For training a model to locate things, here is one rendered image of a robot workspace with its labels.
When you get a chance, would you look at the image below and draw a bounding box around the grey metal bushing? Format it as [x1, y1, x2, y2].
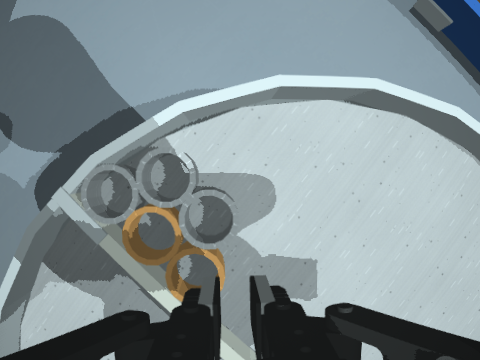
[81, 164, 146, 224]
[179, 187, 239, 250]
[136, 147, 199, 208]

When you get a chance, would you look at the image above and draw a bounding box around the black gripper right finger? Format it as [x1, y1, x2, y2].
[250, 275, 480, 360]

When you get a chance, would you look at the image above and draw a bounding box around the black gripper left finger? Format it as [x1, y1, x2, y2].
[0, 277, 221, 360]

